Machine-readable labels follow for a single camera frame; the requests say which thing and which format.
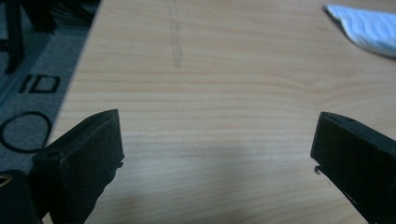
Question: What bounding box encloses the black metal stand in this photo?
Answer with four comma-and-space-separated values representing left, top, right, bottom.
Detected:
0, 0, 101, 75

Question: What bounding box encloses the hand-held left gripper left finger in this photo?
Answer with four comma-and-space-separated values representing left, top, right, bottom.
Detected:
29, 108, 125, 224

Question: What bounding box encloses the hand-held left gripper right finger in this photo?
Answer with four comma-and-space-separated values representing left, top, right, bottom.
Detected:
310, 111, 396, 224

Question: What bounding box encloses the blue white striped towel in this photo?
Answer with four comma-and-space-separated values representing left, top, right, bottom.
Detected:
322, 3, 396, 59

